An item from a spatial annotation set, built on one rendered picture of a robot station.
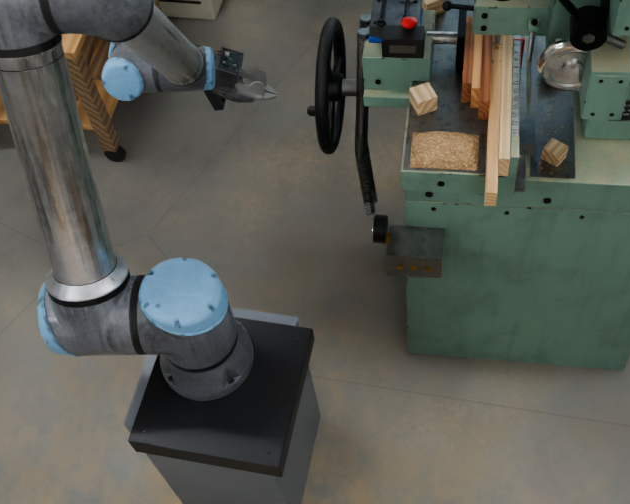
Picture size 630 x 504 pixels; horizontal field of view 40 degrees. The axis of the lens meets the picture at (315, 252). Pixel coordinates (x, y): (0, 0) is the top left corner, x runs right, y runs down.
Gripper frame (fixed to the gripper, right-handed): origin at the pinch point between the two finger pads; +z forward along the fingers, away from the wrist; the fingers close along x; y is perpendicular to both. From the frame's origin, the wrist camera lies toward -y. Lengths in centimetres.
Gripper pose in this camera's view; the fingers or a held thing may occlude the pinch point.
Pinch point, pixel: (270, 95)
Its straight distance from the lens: 204.0
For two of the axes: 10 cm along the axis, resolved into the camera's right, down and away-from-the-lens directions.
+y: 2.6, -5.0, -8.3
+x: 1.5, -8.3, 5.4
